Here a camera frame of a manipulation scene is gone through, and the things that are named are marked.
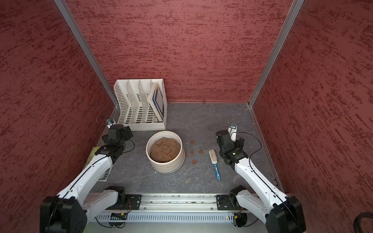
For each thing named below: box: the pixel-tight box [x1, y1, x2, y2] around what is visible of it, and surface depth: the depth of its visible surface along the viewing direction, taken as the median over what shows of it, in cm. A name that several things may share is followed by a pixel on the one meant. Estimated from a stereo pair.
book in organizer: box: [146, 81, 165, 122], surface depth 97 cm
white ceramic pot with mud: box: [145, 130, 186, 174], surface depth 83 cm
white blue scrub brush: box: [208, 148, 221, 182], surface depth 89 cm
